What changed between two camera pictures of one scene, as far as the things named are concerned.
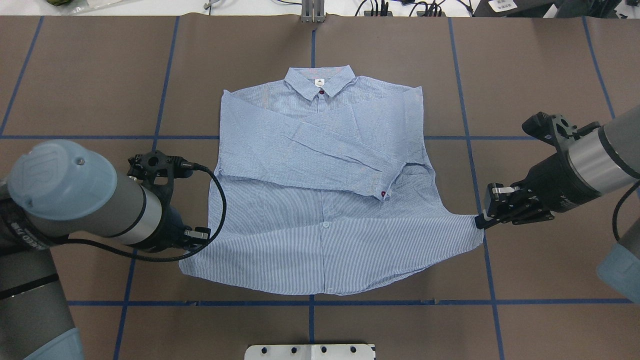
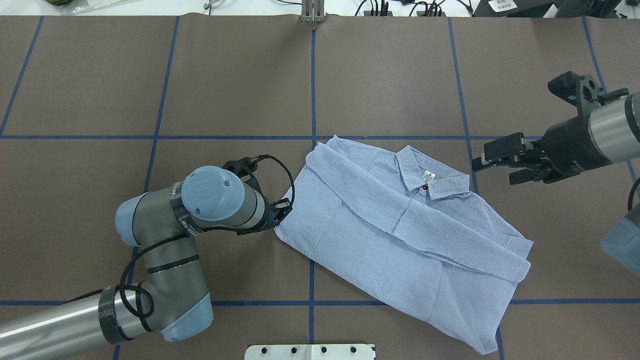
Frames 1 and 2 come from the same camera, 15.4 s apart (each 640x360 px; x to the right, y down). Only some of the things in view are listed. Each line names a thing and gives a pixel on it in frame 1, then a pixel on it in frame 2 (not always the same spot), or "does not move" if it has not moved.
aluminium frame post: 313,11 does not move
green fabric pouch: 59,2 does not move
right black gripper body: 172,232 -> 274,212
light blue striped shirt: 324,185 -> 391,222
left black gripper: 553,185 -> 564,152
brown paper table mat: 137,85 does not move
